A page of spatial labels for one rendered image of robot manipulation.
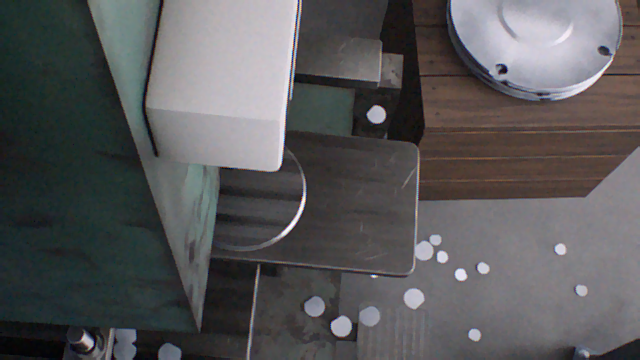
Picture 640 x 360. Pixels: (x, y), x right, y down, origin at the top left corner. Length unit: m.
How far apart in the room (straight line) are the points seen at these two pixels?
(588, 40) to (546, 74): 0.10
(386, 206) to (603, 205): 1.01
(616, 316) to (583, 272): 0.10
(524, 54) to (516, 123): 0.11
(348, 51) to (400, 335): 0.56
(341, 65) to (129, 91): 0.83
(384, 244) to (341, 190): 0.07
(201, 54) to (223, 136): 0.02
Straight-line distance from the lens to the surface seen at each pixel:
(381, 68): 1.07
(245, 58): 0.24
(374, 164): 0.84
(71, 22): 0.18
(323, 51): 1.05
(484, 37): 1.40
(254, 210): 0.81
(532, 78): 1.39
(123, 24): 0.21
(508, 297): 1.66
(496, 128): 1.38
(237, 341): 0.86
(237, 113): 0.23
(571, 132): 1.44
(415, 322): 1.44
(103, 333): 0.82
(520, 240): 1.70
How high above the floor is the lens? 1.55
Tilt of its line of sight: 68 degrees down
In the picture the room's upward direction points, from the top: 11 degrees clockwise
